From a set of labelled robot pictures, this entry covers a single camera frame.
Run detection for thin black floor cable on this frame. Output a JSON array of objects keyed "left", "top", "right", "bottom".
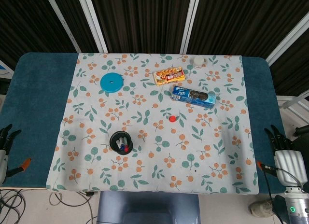
[{"left": 49, "top": 190, "right": 98, "bottom": 224}]

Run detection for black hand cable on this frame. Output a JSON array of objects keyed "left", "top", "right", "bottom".
[{"left": 260, "top": 164, "right": 304, "bottom": 224}]

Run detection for white shoe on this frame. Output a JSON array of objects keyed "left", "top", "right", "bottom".
[{"left": 248, "top": 200, "right": 275, "bottom": 219}]

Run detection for blue round disc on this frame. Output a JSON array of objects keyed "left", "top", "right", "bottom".
[{"left": 99, "top": 73, "right": 124, "bottom": 93}]

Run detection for small white jar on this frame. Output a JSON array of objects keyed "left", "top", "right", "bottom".
[{"left": 192, "top": 56, "right": 208, "bottom": 70}]

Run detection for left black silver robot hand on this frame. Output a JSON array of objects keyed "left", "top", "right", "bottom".
[{"left": 0, "top": 124, "right": 32, "bottom": 185}]

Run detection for yellow snack box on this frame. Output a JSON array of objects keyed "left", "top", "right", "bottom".
[{"left": 154, "top": 66, "right": 187, "bottom": 87}]

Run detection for white metal frame post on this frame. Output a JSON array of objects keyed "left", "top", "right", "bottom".
[
  {"left": 180, "top": 0, "right": 201, "bottom": 55},
  {"left": 76, "top": 0, "right": 108, "bottom": 53},
  {"left": 265, "top": 15, "right": 309, "bottom": 66},
  {"left": 44, "top": 0, "right": 82, "bottom": 53}
]

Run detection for blue cookie box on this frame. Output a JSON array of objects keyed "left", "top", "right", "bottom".
[{"left": 170, "top": 85, "right": 217, "bottom": 109}]

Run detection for black mesh pen holder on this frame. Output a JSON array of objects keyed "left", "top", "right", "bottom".
[{"left": 109, "top": 130, "right": 134, "bottom": 155}]

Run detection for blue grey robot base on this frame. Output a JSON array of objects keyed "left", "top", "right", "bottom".
[{"left": 96, "top": 191, "right": 201, "bottom": 224}]

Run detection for floral print tablecloth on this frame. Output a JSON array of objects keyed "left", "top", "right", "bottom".
[{"left": 45, "top": 52, "right": 259, "bottom": 195}]

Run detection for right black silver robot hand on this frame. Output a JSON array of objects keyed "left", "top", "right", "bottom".
[{"left": 256, "top": 124, "right": 305, "bottom": 187}]

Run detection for black floor cable bundle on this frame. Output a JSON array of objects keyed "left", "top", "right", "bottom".
[{"left": 0, "top": 189, "right": 26, "bottom": 224}]

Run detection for teal felt table cover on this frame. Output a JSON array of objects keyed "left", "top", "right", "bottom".
[{"left": 0, "top": 52, "right": 288, "bottom": 195}]

